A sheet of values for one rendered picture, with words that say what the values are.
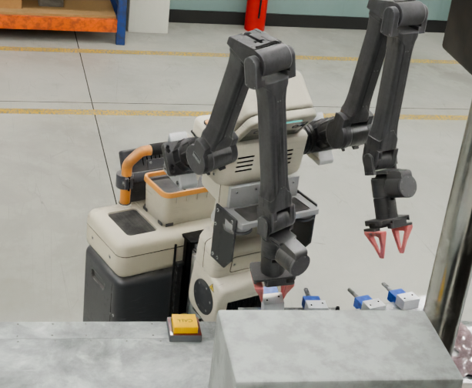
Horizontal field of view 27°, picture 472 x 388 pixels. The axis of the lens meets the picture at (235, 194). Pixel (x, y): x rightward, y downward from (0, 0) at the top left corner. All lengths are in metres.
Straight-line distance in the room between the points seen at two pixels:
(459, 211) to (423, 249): 3.28
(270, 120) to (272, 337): 0.86
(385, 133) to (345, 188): 2.73
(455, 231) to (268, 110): 0.72
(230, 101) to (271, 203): 0.25
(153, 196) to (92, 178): 2.10
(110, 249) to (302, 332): 1.59
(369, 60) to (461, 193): 1.07
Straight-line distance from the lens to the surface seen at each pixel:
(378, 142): 2.45
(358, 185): 5.22
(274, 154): 2.10
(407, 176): 2.44
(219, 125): 2.23
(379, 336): 1.33
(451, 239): 1.46
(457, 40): 1.36
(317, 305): 2.40
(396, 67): 2.39
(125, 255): 2.80
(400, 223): 2.50
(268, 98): 2.05
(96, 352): 2.36
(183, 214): 2.89
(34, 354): 2.35
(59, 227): 4.51
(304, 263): 2.21
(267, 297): 2.36
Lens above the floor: 2.20
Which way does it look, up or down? 26 degrees down
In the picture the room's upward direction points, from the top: 7 degrees clockwise
